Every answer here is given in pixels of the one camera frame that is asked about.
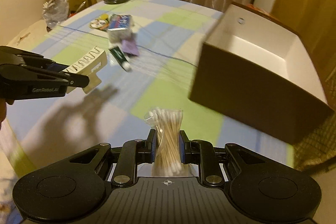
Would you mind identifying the red instant noodle bowl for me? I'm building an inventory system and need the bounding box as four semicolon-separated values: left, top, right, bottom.
246;3;270;16

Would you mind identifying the dark green small tube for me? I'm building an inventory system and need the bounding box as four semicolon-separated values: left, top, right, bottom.
109;46;131;72

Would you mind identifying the crumpled silver plastic bag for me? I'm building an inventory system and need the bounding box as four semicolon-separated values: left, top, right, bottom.
42;0;70;29

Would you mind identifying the brown cardboard storage box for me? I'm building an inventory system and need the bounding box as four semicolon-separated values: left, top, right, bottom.
189;2;335;144

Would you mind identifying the purple cream tube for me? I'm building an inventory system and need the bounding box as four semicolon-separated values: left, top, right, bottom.
121;39;139;56

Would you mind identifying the cotton swab bag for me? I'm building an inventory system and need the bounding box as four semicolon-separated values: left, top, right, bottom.
145;107;196;177

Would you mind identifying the quilted olive chair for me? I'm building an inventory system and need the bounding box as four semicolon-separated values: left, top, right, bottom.
294;69;335;171

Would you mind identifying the person right hand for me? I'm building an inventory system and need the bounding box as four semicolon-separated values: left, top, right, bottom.
0;98;14;128

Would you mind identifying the checkered tablecloth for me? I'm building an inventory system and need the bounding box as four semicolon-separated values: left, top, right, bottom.
1;0;294;177

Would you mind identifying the white cosmetic tube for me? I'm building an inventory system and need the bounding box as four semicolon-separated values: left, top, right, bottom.
63;47;107;94

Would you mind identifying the blue label plastic box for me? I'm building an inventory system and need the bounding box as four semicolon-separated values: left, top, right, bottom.
106;14;134;43

